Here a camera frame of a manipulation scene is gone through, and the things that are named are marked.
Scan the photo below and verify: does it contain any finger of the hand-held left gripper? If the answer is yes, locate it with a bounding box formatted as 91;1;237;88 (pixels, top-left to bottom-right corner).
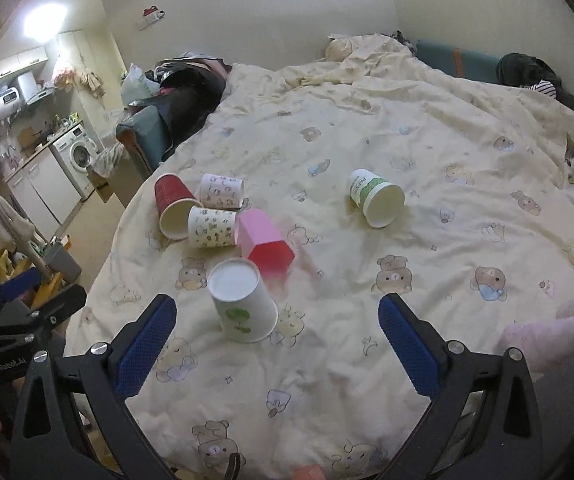
0;286;88;352
0;267;42;322

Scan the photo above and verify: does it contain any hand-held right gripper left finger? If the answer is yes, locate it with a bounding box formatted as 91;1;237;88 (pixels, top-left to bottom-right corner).
9;294;178;480

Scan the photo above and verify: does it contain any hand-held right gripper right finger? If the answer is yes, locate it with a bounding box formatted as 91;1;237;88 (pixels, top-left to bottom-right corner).
378;292;542;480

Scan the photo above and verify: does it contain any white cup green tree print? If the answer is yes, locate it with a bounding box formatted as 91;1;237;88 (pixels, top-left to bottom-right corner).
208;258;278;344

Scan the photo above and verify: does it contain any white cartoon print paper cup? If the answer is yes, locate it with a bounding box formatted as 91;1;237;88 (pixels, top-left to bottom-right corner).
188;205;240;249
199;173;246;210

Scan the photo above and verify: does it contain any red paper cup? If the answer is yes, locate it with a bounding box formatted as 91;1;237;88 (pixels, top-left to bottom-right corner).
154;173;202;239

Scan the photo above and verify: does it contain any pink plastic cup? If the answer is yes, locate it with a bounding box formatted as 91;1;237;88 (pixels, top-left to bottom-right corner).
237;209;296;277

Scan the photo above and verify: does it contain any white cup green label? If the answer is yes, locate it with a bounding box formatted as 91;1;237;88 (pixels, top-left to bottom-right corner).
345;168;406;229

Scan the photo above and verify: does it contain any grey bin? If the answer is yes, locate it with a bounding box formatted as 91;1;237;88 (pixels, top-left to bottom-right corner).
43;237;82;286

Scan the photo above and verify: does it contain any cream bear print blanket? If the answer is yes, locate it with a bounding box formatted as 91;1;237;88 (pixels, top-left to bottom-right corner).
64;34;574;477

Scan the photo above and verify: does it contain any white base cabinet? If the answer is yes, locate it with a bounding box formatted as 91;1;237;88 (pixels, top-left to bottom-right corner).
4;147;82;226

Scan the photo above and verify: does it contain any cardboard box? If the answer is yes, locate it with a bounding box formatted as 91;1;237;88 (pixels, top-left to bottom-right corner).
87;165;115;204

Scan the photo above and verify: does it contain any white washing machine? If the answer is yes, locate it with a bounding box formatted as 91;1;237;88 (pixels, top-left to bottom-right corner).
49;122;100;201

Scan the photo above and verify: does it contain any striped cloth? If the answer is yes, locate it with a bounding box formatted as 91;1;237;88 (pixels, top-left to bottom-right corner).
92;142;130;178

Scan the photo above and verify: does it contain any pink plush cloth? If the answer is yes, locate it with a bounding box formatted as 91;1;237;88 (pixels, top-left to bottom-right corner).
499;285;574;376

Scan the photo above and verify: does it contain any range hood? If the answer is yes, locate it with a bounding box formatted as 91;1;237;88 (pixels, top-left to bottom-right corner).
17;71;58;106

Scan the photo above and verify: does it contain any white plastic bag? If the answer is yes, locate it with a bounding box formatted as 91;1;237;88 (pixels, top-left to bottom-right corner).
119;62;160;106

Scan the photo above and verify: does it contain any ceiling light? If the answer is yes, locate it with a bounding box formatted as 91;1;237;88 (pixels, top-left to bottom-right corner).
22;2;70;41

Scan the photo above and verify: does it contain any teal cushion orange stripe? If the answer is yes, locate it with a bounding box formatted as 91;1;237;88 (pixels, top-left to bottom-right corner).
414;40;502;83

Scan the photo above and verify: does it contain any striped garment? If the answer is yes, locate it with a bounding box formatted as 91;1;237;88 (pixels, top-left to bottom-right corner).
524;79;560;98

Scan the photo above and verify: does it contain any dark clothing pile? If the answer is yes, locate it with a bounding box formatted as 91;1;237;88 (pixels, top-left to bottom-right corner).
497;52;574;113

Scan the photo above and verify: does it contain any cream pillow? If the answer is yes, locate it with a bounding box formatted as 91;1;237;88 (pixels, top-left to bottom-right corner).
324;36;355;61

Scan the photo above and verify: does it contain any white wall cabinet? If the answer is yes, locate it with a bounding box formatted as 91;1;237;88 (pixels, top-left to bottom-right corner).
0;45;50;83

